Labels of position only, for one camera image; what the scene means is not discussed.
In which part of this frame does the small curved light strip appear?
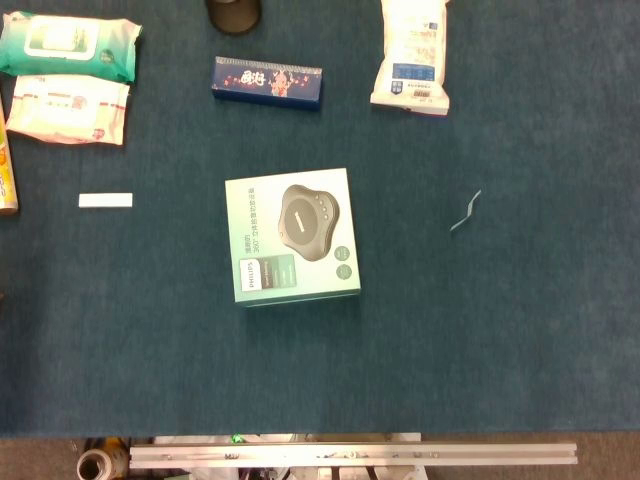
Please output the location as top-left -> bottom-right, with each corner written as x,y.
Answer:
449,188 -> 483,233

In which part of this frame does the green Philips speaker box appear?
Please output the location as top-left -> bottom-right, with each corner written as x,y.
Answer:
224,167 -> 362,308

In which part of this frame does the dark blue printed box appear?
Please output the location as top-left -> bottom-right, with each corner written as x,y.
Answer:
211,55 -> 324,113

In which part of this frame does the small light blue strip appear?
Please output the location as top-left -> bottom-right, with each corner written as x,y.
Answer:
78,192 -> 134,209

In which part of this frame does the white and blue snack bag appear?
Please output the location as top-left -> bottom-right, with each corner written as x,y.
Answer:
369,0 -> 452,118

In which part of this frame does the black round container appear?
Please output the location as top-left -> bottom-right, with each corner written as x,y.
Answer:
204,0 -> 263,36

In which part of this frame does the pink wet wipes pack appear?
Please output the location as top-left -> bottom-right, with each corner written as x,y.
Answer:
4,74 -> 132,147

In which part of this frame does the brown tape roll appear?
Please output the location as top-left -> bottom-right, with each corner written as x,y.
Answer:
75,447 -> 121,480

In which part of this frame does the green wet wipes pack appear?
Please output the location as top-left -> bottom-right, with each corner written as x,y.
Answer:
0,10 -> 143,85

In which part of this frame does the yellow printed tube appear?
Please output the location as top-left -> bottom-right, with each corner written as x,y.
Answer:
0,94 -> 21,217

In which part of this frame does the aluminium profile rail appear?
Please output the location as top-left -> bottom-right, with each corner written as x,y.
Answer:
129,440 -> 580,470

